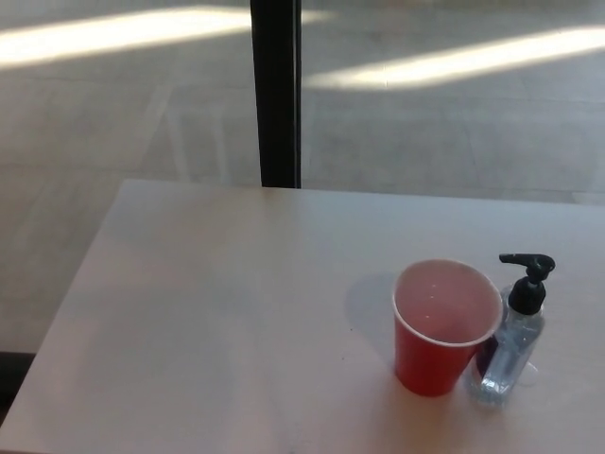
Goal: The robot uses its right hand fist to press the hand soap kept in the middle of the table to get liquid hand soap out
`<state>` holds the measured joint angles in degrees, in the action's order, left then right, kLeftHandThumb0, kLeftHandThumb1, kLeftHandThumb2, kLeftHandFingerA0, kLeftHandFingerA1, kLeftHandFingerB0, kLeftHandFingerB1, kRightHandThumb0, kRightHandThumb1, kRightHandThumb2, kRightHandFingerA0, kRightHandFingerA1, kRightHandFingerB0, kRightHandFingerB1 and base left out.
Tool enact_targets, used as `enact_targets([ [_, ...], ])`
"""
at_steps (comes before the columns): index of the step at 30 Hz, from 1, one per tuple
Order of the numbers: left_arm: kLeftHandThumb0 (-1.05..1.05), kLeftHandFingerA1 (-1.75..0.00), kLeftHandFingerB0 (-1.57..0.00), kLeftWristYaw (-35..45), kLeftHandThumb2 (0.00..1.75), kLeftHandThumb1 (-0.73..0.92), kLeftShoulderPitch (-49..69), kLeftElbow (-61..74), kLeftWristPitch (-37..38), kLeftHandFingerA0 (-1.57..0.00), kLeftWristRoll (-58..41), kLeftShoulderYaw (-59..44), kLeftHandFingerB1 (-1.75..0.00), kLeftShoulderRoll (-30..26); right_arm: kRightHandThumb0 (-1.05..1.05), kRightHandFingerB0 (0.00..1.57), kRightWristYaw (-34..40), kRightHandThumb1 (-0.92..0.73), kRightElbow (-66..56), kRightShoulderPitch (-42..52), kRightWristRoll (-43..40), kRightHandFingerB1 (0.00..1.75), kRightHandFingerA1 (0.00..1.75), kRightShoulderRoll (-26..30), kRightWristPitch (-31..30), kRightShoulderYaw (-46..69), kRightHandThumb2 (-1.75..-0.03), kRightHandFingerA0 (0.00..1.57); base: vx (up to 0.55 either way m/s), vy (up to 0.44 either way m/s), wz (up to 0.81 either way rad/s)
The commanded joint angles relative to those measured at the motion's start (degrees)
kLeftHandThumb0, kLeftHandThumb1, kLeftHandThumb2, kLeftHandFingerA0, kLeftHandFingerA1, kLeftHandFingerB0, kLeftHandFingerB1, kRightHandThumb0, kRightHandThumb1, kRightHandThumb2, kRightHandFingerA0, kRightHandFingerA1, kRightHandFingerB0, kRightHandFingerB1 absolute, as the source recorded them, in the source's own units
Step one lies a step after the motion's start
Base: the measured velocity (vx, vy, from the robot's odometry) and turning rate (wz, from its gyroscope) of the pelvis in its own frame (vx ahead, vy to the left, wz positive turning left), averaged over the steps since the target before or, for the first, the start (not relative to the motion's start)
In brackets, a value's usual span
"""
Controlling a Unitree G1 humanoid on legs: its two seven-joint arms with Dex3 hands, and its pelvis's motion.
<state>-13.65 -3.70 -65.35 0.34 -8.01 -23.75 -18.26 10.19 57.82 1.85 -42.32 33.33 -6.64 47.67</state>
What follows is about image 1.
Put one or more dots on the clear hand soap pump bottle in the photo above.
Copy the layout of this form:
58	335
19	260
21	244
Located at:
508	354

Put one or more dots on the red plastic cup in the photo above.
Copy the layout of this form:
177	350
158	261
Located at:
427	361

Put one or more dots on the black window frame post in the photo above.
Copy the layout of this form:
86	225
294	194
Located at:
276	94

